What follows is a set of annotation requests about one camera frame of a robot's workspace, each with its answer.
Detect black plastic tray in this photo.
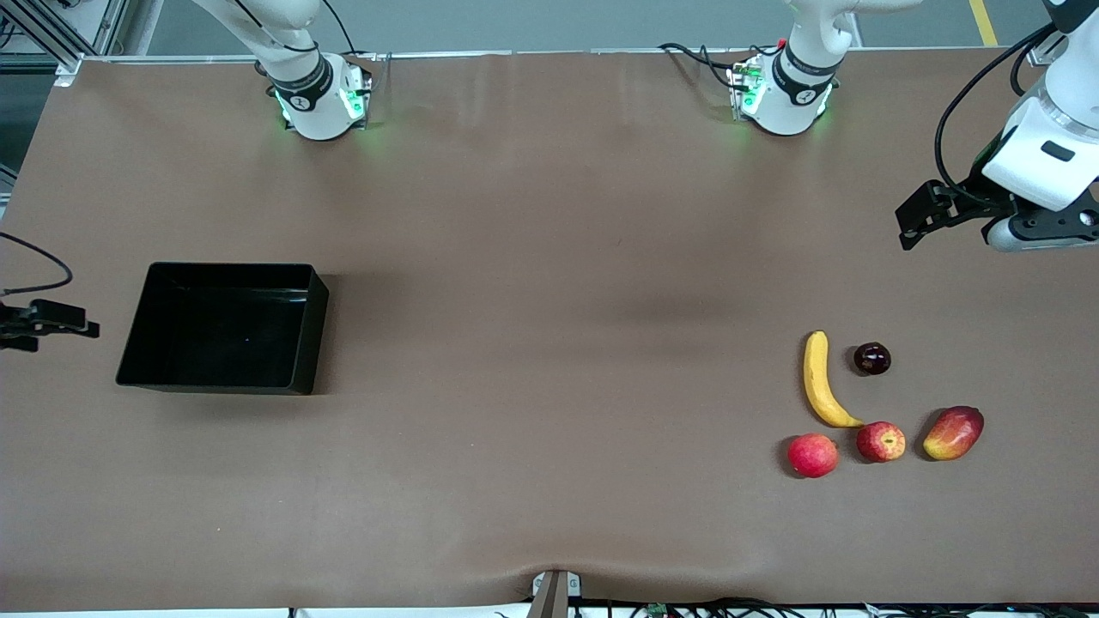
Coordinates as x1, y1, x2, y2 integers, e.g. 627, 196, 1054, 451
115, 262, 330, 397

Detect yellow banana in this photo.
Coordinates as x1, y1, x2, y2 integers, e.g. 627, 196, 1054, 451
803, 330, 865, 429

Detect red yellow striped apple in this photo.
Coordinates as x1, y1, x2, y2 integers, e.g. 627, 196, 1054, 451
856, 421, 907, 464

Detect red yellow mango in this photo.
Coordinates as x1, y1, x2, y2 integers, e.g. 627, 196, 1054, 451
922, 406, 985, 462

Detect red round apple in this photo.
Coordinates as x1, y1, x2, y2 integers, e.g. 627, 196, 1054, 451
787, 433, 840, 479

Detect large table cover mat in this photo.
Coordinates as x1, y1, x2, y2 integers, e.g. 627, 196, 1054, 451
0, 47, 1099, 613

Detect black looped cable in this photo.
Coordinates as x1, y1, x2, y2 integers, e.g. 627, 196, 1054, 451
0, 231, 75, 298

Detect long black arm cable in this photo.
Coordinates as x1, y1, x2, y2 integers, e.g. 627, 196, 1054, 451
933, 24, 1059, 203

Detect black base cable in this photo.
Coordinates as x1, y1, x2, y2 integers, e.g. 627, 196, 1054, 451
659, 41, 741, 92

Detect thin black cable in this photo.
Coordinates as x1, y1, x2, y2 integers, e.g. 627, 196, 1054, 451
321, 0, 363, 58

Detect tangled black cables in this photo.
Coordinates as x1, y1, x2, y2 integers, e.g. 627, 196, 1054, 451
574, 596, 1099, 618

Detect grey metal bracket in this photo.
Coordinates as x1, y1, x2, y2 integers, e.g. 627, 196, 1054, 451
527, 569, 583, 618

